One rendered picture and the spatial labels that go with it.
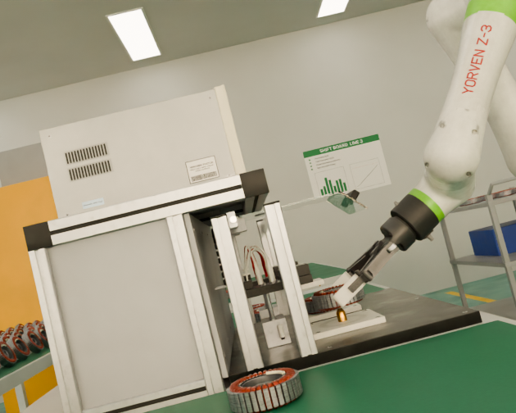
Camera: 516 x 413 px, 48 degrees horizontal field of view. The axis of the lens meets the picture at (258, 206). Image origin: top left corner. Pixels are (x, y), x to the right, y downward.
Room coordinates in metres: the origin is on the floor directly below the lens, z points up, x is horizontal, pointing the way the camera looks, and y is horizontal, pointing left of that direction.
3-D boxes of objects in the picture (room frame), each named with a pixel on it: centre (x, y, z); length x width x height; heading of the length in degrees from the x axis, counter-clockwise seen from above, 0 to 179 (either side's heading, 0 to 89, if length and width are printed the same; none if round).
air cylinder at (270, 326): (1.26, 0.03, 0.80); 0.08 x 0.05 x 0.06; 2
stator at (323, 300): (1.26, -0.12, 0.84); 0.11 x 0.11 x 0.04
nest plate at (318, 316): (1.50, -0.11, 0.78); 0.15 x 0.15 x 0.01; 2
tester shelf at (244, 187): (1.37, 0.21, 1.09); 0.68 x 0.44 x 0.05; 2
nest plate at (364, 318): (1.26, -0.12, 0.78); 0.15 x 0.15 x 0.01; 2
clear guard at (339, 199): (1.56, -0.10, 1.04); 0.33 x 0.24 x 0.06; 92
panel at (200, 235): (1.37, 0.14, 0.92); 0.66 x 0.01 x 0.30; 2
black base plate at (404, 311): (1.38, -0.10, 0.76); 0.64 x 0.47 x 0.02; 2
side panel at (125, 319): (1.04, 0.27, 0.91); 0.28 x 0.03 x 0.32; 92
